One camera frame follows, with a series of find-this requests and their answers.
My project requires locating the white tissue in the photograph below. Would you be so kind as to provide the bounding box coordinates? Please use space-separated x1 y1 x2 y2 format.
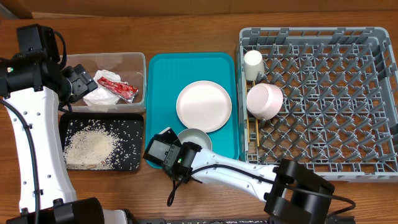
83 70 121 106

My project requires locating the grey bowl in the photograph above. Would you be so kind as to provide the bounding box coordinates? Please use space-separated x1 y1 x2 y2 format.
177 128 212 150

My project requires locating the red snack wrapper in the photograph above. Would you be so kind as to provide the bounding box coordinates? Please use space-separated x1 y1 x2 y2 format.
98 77 139 103

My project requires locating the white rice pile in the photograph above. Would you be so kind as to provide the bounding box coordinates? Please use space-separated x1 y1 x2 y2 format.
63 119 142 171

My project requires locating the pink shallow bowl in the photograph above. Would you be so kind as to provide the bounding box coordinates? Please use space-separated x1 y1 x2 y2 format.
246 83 284 120

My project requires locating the white cup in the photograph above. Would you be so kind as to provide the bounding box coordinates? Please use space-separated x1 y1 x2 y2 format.
243 50 265 81

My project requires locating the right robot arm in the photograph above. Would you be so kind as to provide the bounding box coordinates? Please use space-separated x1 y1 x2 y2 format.
161 142 335 223

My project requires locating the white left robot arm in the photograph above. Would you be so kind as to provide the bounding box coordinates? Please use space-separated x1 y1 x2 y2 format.
1 52 135 223

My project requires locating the clear plastic waste bin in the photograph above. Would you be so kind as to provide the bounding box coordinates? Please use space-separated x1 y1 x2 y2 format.
67 52 147 113

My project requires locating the grey dishwasher rack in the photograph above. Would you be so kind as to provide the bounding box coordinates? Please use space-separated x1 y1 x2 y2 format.
236 27 397 182

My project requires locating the black plastic tray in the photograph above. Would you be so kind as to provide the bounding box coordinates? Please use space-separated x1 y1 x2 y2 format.
58 111 145 172

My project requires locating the pink plate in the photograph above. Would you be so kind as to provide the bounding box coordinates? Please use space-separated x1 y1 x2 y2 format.
176 80 233 133

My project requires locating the black mounting rail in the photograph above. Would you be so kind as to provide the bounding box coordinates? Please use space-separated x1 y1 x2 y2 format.
137 216 356 224

